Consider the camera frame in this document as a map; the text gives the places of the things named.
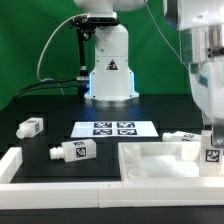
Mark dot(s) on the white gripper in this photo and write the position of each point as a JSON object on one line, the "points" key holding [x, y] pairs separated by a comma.
{"points": [[207, 87]]}

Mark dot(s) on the white square tabletop part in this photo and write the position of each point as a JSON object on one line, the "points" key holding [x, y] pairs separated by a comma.
{"points": [[147, 160]]}

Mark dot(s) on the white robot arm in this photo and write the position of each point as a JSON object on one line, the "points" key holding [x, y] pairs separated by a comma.
{"points": [[125, 46]]}

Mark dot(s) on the white U-shaped fence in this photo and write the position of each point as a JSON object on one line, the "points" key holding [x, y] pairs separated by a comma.
{"points": [[134, 193]]}

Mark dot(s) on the white tag sheet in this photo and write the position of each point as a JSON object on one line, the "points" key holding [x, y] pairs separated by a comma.
{"points": [[114, 129]]}

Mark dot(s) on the black camera on stand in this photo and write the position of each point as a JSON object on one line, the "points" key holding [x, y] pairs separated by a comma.
{"points": [[85, 26]]}

